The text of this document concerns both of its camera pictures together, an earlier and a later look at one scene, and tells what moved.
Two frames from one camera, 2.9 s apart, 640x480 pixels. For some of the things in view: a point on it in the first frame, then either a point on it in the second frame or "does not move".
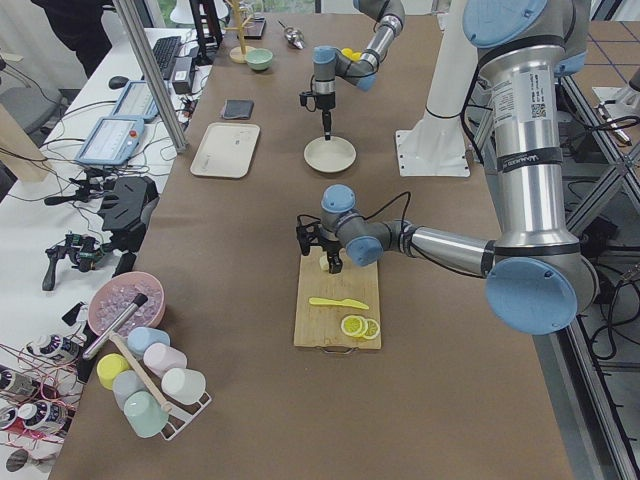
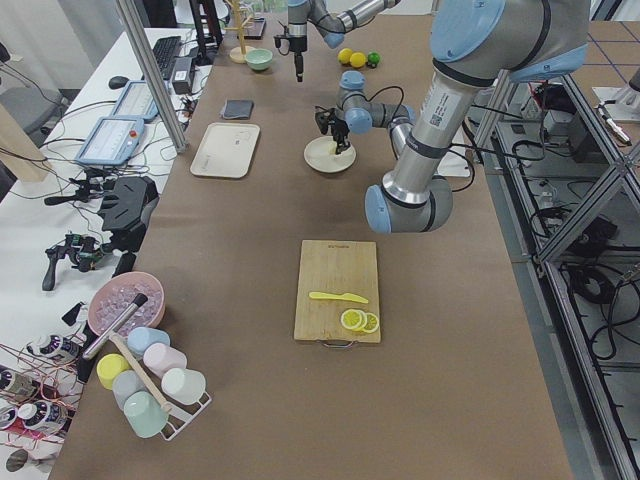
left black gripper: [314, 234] -> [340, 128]
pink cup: [160, 358] does not move
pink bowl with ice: [113, 292] does not move
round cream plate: [330, 156] does not move
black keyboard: [165, 50] does not move
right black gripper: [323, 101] -> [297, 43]
